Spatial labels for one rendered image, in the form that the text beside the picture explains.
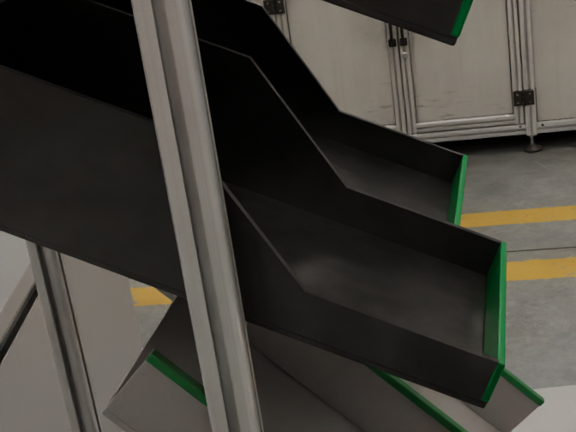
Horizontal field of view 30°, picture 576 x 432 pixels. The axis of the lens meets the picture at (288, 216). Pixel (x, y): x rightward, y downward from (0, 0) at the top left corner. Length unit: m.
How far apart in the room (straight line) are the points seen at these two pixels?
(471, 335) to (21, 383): 1.11
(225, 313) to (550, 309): 2.76
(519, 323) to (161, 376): 2.63
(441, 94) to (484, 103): 0.17
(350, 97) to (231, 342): 3.99
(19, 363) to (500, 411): 0.90
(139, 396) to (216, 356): 0.07
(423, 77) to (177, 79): 3.98
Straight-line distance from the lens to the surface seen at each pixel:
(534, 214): 3.83
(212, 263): 0.43
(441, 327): 0.52
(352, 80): 4.40
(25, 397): 1.58
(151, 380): 0.51
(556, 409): 1.09
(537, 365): 2.89
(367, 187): 0.67
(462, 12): 0.41
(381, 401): 0.64
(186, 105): 0.41
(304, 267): 0.53
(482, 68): 4.37
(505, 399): 0.80
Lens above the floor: 1.44
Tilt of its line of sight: 21 degrees down
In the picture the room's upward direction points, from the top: 8 degrees counter-clockwise
